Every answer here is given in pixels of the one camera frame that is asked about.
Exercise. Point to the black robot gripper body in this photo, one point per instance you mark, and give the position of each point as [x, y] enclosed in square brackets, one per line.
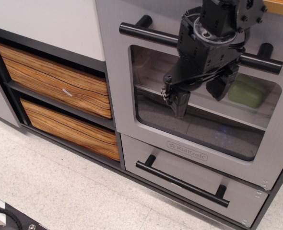
[206, 44]

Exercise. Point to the green toy food item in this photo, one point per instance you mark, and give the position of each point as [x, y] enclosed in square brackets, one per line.
[247, 91]

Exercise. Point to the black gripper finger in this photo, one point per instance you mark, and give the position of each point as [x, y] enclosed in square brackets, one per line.
[222, 82]
[177, 100]

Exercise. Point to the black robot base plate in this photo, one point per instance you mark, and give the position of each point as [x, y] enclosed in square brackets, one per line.
[24, 219]

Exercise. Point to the dark grey play kitchen cabinet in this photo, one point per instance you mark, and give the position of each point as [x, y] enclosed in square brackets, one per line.
[218, 133]

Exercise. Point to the wooden countertop edge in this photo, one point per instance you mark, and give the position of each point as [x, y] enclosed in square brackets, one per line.
[279, 6]

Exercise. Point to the upper wood-pattern fabric bin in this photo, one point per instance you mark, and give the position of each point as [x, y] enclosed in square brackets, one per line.
[72, 87]

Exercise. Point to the grey oven rack shelf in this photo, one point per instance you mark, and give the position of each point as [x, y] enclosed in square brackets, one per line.
[148, 75]

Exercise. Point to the wood-pattern fabric bin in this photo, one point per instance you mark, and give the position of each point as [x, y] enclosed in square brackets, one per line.
[72, 87]
[91, 137]

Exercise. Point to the white cabinet door panel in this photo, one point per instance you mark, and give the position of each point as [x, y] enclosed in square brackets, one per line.
[72, 25]

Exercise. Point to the lower wood-pattern fabric bin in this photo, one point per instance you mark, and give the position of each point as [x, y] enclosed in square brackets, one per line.
[91, 137]

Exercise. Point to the grey lower oven drawer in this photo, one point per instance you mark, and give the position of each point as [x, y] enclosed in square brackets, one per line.
[211, 190]

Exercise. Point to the black drawer handle bar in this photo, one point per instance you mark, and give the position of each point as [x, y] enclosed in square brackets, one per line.
[217, 198]

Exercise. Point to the black oven door handle bar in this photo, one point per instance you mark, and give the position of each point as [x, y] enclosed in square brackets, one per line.
[141, 30]

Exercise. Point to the grey oven door with window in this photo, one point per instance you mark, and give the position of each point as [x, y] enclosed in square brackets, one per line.
[267, 166]

